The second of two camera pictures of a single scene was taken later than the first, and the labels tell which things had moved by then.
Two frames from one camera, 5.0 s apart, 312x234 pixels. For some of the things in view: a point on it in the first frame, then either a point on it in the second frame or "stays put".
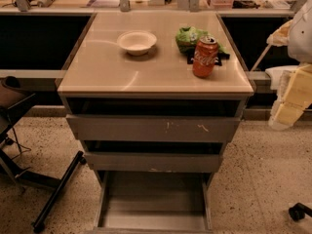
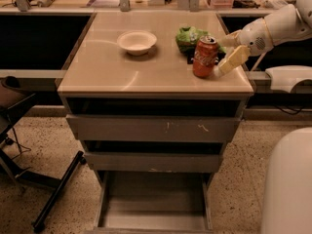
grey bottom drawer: (152, 202) stays put
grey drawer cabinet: (153, 97) stays put
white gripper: (301, 38) -> (253, 39)
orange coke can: (206, 56) stays put
